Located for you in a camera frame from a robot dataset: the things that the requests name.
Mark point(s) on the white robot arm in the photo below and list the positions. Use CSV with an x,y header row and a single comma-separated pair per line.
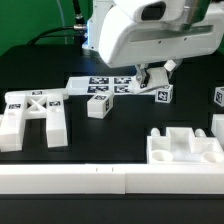
x,y
100,9

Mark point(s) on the white tagged cube right edge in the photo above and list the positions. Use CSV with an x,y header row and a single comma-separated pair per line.
x,y
219,96

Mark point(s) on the white block right edge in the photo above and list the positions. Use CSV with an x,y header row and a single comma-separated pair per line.
x,y
217,128

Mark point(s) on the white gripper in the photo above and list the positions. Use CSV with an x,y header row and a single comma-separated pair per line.
x,y
198,31

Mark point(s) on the small white tagged cube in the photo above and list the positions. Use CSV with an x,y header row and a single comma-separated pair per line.
x,y
164,94

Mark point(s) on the white chair seat part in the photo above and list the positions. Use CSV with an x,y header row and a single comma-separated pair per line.
x,y
183,145

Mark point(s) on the white chair back part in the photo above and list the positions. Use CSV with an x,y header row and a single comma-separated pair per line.
x,y
21,106

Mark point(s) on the white front rail wall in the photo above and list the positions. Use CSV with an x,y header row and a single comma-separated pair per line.
x,y
112,179

